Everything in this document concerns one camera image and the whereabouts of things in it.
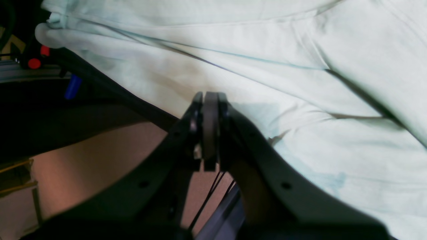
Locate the black table cloth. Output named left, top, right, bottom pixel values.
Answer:
left=0, top=0, right=177, bottom=164

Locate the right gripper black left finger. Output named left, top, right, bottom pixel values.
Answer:
left=23, top=92, right=219, bottom=240

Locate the light green T-shirt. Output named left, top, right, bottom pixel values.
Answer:
left=35, top=0, right=427, bottom=240

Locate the blue tube right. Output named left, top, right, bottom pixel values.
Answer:
left=64, top=74, right=82, bottom=100

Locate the orange black bracket right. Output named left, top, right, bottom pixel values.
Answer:
left=19, top=42, right=53, bottom=70

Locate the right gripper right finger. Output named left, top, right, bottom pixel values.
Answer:
left=219, top=93, right=390, bottom=240

